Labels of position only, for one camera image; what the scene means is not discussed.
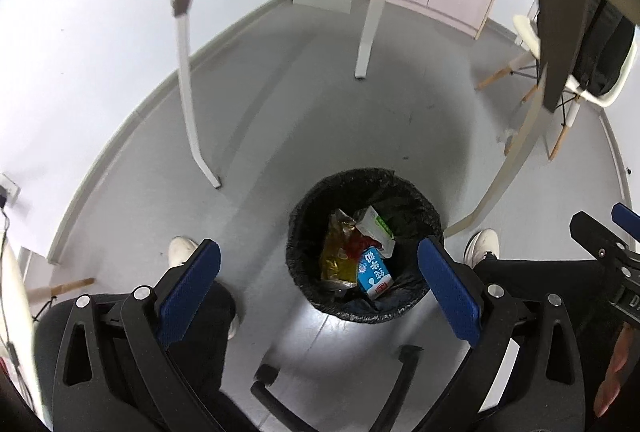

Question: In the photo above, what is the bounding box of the black bagged trash bin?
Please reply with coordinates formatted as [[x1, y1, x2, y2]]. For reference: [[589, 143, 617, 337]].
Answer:
[[286, 168, 444, 326]]

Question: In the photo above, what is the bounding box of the yellow snack wrapper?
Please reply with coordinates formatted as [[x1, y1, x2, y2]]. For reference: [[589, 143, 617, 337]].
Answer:
[[320, 209, 364, 291]]

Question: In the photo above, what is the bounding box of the white chair with backpack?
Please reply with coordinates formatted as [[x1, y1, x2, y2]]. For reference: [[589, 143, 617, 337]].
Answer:
[[475, 14, 636, 161]]

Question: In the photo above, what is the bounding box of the red snack wrapper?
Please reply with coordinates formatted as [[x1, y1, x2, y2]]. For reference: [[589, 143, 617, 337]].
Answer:
[[345, 234, 381, 261]]

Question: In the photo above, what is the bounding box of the white chair with wooden legs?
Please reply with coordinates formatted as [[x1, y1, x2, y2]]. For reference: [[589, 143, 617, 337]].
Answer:
[[0, 239, 96, 414]]

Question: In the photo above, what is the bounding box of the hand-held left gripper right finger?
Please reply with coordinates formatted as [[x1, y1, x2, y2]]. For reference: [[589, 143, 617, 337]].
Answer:
[[405, 236, 587, 432]]

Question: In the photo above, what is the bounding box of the blue milk carton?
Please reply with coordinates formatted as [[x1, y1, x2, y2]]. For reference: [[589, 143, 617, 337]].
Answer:
[[356, 246, 395, 302]]

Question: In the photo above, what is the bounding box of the person's right white shoe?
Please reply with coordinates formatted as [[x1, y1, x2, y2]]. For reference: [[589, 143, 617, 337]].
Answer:
[[464, 228, 501, 269]]

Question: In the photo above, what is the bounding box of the person's left white shoe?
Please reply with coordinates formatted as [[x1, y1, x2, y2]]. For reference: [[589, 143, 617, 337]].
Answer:
[[168, 236, 246, 341]]

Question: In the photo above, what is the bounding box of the person's white shoe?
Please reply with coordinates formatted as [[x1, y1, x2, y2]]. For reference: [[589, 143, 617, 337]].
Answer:
[[464, 228, 501, 269], [168, 236, 246, 341]]

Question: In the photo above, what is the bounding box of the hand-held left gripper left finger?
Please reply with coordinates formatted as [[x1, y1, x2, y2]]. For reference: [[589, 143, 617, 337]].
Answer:
[[52, 238, 236, 432]]

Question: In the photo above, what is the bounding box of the person's right hand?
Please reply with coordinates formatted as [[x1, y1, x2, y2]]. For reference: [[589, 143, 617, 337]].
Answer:
[[592, 324, 640, 418]]

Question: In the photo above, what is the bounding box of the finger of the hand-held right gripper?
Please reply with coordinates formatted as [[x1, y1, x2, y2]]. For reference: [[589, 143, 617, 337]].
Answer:
[[611, 203, 640, 243], [569, 211, 640, 269]]

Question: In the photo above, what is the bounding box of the white wall socket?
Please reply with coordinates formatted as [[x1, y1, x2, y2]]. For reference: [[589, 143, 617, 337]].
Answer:
[[0, 174, 21, 208]]

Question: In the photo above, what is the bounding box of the black backpack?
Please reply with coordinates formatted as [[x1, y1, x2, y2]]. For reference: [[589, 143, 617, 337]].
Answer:
[[572, 0, 636, 98]]

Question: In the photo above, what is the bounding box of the white green carton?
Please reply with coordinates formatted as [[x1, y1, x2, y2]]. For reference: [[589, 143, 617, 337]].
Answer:
[[353, 206, 396, 258]]

